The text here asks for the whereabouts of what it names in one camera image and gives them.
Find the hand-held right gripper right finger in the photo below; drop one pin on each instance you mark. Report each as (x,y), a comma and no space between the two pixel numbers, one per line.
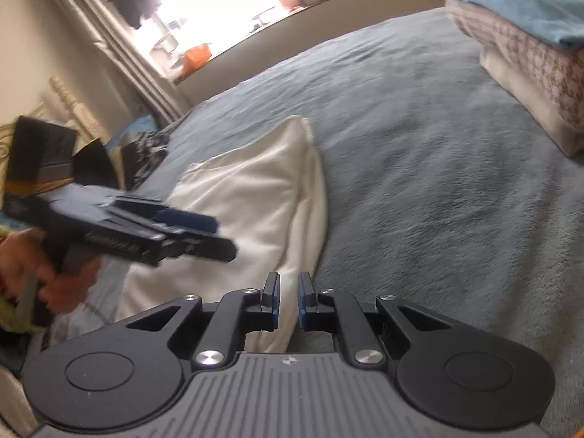
(302,303)

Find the white sweatshirt with pink outline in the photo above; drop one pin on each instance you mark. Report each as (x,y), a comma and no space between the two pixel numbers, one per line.
(251,191)

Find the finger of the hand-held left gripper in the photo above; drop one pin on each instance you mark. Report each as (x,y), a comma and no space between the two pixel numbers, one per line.
(187,221)
(205,248)

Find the beige curtain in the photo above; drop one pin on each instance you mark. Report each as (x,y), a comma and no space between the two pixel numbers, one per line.
(118,54)

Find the person's left hand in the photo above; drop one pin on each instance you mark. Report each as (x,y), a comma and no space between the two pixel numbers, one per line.
(13,260)

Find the stack of folded clothes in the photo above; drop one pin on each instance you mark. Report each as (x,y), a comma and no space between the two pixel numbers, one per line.
(538,73)

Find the grey bed blanket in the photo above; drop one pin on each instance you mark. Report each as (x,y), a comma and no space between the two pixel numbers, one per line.
(410,169)

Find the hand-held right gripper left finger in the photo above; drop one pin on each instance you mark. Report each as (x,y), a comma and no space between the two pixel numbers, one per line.
(276,301)

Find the orange bag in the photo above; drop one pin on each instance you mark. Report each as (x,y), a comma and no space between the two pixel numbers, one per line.
(196,57)

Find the cream carved headboard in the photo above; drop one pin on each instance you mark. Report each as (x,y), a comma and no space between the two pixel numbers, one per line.
(68,105)

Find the grey plaid cloth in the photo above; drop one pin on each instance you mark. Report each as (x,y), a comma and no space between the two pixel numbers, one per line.
(146,150)

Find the pink pot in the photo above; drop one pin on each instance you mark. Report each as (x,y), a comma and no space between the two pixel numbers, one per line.
(289,1)

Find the light blue folded cloth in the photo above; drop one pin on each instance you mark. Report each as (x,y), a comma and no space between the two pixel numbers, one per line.
(511,4)

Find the white folded cloth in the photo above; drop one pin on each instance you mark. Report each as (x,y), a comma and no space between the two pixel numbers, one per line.
(524,100)

